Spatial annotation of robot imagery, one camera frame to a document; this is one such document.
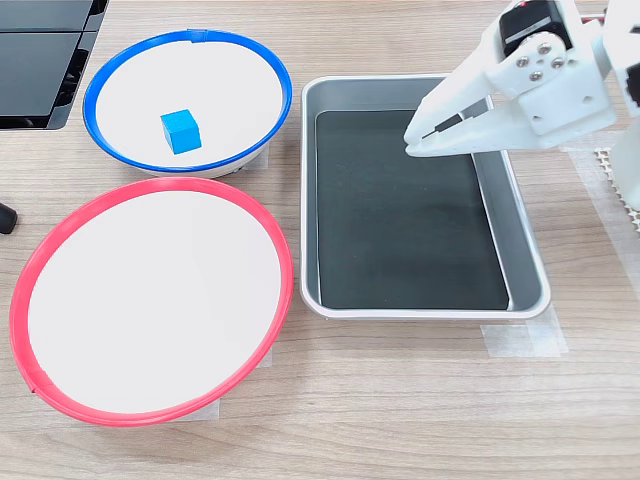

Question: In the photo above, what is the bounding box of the small blue cube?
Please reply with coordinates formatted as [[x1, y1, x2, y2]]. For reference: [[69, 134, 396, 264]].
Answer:
[[159, 108, 204, 155]]

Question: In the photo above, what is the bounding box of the blue rimmed white plate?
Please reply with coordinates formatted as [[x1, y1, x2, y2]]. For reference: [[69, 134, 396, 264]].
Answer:
[[82, 28, 294, 180]]

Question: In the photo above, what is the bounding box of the black flat device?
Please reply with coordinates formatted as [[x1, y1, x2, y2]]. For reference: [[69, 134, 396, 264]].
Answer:
[[0, 0, 110, 132]]

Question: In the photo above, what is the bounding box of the black tray mat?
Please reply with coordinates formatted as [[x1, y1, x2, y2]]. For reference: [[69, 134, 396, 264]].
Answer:
[[314, 109, 511, 311]]

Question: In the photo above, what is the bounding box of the pale perforated base plate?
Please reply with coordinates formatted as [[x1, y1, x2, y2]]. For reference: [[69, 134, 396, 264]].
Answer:
[[592, 146, 640, 235]]

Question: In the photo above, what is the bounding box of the steel tray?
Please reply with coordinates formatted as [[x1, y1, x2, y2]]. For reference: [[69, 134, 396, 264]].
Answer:
[[299, 74, 552, 321]]

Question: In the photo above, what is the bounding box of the red rimmed white plate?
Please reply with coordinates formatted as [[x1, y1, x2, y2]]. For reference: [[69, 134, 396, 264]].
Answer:
[[8, 176, 295, 428]]

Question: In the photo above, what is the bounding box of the black round knob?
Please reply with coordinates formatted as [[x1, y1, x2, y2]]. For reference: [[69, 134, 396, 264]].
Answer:
[[0, 201, 19, 236]]

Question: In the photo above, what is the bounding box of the clear tape strip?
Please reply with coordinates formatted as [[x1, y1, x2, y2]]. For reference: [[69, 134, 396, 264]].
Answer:
[[479, 303, 570, 359]]

